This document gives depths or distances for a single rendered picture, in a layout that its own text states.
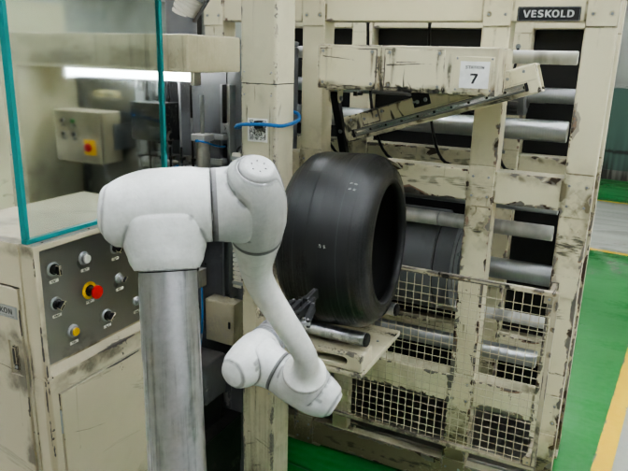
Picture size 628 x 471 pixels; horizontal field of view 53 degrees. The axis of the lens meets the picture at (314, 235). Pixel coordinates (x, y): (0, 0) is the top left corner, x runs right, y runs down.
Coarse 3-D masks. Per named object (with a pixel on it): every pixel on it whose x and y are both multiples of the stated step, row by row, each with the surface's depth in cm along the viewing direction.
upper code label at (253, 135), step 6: (252, 120) 201; (264, 120) 200; (252, 126) 202; (264, 126) 200; (252, 132) 203; (258, 132) 202; (264, 132) 201; (252, 138) 203; (258, 138) 202; (264, 138) 201
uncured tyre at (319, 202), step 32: (320, 160) 194; (352, 160) 191; (384, 160) 198; (288, 192) 189; (320, 192) 184; (352, 192) 181; (384, 192) 190; (288, 224) 184; (320, 224) 180; (352, 224) 178; (384, 224) 228; (288, 256) 184; (320, 256) 180; (352, 256) 178; (384, 256) 228; (288, 288) 189; (320, 288) 184; (352, 288) 181; (384, 288) 221; (320, 320) 199; (352, 320) 191
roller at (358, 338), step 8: (304, 328) 202; (312, 328) 201; (320, 328) 200; (328, 328) 199; (336, 328) 198; (344, 328) 198; (328, 336) 199; (336, 336) 197; (344, 336) 196; (352, 336) 195; (360, 336) 194; (368, 336) 195; (360, 344) 194; (368, 344) 196
